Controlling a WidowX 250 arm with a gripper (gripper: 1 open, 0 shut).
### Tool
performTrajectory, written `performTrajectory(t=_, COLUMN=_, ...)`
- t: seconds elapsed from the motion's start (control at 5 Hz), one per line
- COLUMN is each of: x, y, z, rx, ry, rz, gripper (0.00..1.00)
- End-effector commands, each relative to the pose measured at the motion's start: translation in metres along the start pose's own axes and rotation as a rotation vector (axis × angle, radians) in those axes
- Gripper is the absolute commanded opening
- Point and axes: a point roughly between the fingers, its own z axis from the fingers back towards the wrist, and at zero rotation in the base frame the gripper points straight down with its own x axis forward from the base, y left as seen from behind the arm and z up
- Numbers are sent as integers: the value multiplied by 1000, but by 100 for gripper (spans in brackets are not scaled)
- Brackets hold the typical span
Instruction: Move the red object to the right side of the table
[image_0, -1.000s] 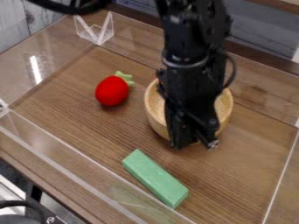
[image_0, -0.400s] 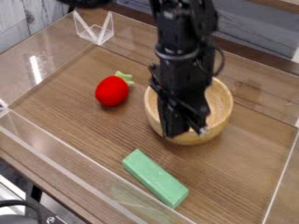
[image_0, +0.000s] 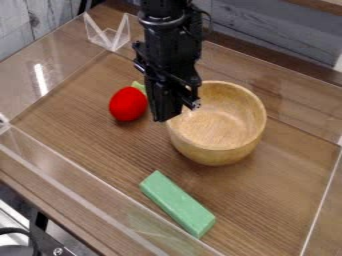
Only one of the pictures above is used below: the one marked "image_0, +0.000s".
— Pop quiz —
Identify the wooden bowl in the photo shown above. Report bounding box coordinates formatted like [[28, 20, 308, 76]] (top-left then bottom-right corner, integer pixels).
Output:
[[166, 80, 268, 166]]

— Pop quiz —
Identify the red plush strawberry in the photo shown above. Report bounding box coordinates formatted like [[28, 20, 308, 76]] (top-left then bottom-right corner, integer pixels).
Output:
[[109, 81, 149, 122]]

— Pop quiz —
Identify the black cable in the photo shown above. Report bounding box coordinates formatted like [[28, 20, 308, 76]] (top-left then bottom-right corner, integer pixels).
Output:
[[0, 227, 39, 256]]

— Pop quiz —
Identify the green rectangular block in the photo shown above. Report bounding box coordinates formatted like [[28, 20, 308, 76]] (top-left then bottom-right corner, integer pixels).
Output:
[[139, 170, 217, 239]]

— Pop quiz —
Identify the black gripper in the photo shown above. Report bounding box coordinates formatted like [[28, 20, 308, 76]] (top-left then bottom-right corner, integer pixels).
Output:
[[133, 14, 203, 122]]

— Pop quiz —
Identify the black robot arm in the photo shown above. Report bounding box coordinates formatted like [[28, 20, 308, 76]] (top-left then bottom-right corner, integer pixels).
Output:
[[133, 0, 207, 122]]

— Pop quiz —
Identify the black table leg bracket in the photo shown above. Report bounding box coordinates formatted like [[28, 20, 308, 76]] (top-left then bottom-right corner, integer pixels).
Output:
[[30, 210, 77, 256]]

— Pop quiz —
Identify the clear acrylic corner bracket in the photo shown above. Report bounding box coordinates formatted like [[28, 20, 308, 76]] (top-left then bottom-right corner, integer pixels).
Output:
[[83, 13, 131, 52]]

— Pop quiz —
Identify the clear acrylic front barrier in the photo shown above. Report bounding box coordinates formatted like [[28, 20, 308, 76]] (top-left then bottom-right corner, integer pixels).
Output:
[[0, 114, 223, 256]]

